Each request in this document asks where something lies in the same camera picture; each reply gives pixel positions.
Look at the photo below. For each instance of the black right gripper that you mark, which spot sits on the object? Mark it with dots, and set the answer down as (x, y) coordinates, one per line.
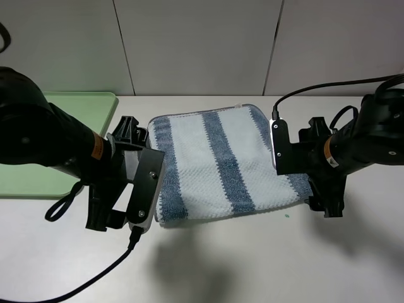
(328, 186)

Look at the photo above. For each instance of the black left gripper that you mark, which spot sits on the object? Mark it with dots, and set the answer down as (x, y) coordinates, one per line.
(108, 168)

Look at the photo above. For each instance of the blue white striped towel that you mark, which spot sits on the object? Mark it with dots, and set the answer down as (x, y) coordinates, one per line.
(218, 165)

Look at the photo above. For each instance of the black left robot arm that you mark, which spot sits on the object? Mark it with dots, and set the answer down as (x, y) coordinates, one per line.
(34, 131)

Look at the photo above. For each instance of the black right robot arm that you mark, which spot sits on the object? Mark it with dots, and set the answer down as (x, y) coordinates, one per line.
(355, 139)

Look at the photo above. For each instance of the green plastic tray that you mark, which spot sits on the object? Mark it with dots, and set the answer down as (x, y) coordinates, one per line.
(31, 181)

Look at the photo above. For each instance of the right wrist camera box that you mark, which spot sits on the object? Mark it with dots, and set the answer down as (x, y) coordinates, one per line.
(288, 158)

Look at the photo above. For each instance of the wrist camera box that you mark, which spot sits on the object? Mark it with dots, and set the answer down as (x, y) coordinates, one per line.
(149, 169)
(288, 158)

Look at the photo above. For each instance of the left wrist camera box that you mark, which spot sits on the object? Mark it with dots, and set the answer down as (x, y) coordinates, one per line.
(149, 169)

